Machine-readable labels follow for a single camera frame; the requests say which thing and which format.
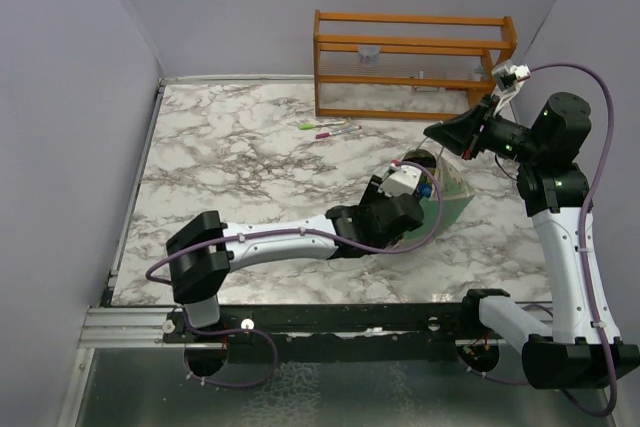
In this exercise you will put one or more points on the green capped marker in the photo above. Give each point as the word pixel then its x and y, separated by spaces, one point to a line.
pixel 319 125

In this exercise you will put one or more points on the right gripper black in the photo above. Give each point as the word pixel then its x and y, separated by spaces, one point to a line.
pixel 463 133

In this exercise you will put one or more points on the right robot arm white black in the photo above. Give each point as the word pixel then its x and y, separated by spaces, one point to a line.
pixel 582 348

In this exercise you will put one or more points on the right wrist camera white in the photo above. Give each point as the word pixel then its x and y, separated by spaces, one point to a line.
pixel 509 78

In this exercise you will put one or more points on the small clear plastic cup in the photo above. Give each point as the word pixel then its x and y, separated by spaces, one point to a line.
pixel 368 54

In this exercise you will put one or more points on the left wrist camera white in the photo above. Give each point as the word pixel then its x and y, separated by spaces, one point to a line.
pixel 408 177

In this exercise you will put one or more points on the orange wooden rack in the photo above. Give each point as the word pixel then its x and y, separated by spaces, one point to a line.
pixel 429 67

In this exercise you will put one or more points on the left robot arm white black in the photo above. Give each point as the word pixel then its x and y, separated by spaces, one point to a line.
pixel 207 249

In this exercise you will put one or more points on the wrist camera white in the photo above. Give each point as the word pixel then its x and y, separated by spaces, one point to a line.
pixel 509 78
pixel 408 177

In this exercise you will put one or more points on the aluminium frame rail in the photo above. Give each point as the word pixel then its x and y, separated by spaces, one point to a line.
pixel 116 327

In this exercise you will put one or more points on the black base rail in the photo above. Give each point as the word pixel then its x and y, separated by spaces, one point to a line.
pixel 332 333

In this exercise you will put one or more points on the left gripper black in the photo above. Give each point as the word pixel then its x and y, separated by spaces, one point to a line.
pixel 372 192

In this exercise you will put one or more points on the blue m&m snack packet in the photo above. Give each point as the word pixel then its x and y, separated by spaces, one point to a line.
pixel 427 191

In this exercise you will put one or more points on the green paper bag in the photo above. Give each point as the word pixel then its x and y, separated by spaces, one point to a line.
pixel 456 192

